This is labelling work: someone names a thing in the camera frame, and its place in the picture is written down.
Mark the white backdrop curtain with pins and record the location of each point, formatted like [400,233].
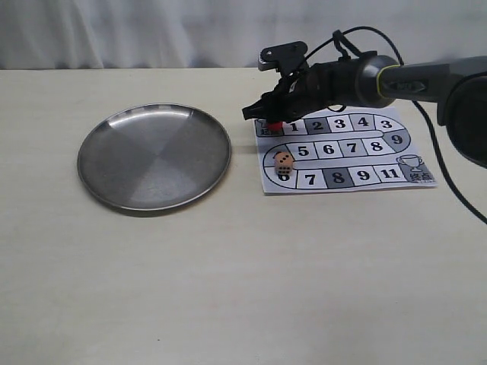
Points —
[190,34]

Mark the printed paper game board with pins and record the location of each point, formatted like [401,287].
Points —
[354,150]

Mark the beige wooden die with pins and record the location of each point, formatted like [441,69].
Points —
[283,163]

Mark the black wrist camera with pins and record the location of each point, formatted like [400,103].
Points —
[286,58]

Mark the red cylinder game piece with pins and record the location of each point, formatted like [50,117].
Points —
[274,126]

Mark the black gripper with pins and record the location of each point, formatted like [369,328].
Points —
[309,90]

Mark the round stainless steel plate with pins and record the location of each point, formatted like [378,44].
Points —
[153,158]

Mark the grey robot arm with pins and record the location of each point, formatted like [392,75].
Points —
[457,87]

